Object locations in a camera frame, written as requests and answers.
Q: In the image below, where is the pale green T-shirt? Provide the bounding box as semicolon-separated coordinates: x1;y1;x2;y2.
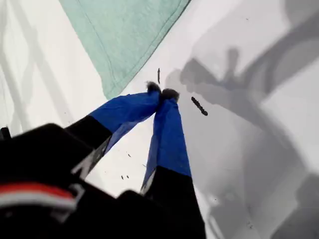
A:
58;0;192;100

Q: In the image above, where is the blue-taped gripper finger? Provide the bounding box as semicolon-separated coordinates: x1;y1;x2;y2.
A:
140;88;207;239
64;81;162;160

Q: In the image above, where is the long black scrap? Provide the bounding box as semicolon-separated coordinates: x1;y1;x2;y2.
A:
190;96;208;117

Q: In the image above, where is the red and white wire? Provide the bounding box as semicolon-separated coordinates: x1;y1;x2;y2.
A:
0;183;78;213

